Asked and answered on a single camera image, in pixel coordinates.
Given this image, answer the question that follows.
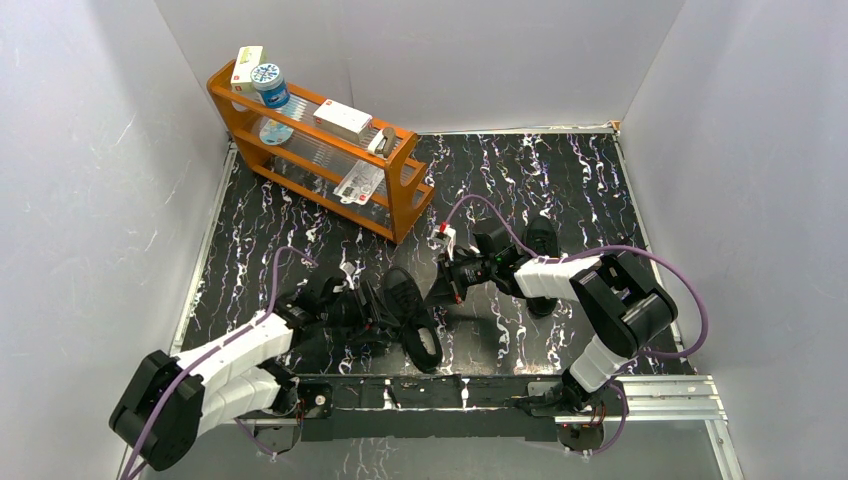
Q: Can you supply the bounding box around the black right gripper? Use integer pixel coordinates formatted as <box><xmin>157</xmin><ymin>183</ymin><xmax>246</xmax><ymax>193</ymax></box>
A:
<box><xmin>422</xmin><ymin>249</ymin><xmax>496</xmax><ymax>308</ymax></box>

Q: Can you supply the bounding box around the black canvas shoe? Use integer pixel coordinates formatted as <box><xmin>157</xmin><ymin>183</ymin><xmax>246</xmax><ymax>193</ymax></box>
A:
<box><xmin>380</xmin><ymin>266</ymin><xmax>443</xmax><ymax>374</ymax></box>
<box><xmin>521</xmin><ymin>215</ymin><xmax>559</xmax><ymax>318</ymax></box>

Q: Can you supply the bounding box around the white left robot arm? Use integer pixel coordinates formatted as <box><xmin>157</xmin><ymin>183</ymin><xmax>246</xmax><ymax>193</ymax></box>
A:
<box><xmin>108</xmin><ymin>276</ymin><xmax>404</xmax><ymax>471</ymax></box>

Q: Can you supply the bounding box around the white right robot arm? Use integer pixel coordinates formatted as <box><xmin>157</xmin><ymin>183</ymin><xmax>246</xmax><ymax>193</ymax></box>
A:
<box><xmin>425</xmin><ymin>224</ymin><xmax>678</xmax><ymax>414</ymax></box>

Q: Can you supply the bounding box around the clear plastic packet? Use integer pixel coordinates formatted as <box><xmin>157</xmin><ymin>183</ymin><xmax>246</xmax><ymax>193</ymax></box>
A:
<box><xmin>333</xmin><ymin>161</ymin><xmax>384</xmax><ymax>205</ymax></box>

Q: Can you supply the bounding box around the orange wooden shelf rack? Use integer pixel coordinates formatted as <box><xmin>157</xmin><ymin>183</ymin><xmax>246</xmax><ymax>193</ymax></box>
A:
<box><xmin>207</xmin><ymin>61</ymin><xmax>434</xmax><ymax>243</ymax></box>

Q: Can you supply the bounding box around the white rectangular box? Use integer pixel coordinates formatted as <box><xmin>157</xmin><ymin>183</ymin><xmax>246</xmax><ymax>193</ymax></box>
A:
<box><xmin>313</xmin><ymin>99</ymin><xmax>373</xmax><ymax>144</ymax></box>

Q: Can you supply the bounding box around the light blue round disc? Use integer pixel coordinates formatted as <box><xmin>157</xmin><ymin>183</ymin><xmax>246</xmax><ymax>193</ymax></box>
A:
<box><xmin>259</xmin><ymin>119</ymin><xmax>294</xmax><ymax>146</ymax></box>

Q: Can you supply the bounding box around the blue lidded round jar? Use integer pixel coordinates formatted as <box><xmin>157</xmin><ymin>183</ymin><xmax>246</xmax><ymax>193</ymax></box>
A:
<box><xmin>250</xmin><ymin>63</ymin><xmax>290</xmax><ymax>109</ymax></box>

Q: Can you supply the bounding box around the white yellow carton box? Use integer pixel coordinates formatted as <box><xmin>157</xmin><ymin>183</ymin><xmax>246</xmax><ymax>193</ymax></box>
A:
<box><xmin>230</xmin><ymin>45</ymin><xmax>265</xmax><ymax>94</ymax></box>

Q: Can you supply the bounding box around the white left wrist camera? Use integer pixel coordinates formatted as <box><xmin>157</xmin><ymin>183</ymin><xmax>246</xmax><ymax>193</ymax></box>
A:
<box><xmin>332</xmin><ymin>275</ymin><xmax>358</xmax><ymax>294</ymax></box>

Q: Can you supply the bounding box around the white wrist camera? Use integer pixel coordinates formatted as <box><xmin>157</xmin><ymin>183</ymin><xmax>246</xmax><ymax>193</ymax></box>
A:
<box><xmin>332</xmin><ymin>275</ymin><xmax>358</xmax><ymax>294</ymax></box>
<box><xmin>430</xmin><ymin>222</ymin><xmax>456</xmax><ymax>261</ymax></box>

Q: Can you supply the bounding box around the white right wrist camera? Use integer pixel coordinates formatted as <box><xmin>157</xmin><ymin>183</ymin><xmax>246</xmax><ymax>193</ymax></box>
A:
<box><xmin>430</xmin><ymin>222</ymin><xmax>456</xmax><ymax>261</ymax></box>

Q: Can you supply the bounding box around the aluminium frame rail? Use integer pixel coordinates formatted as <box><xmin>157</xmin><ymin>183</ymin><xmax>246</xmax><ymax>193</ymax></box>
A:
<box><xmin>132</xmin><ymin>374</ymin><xmax>730</xmax><ymax>429</ymax></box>

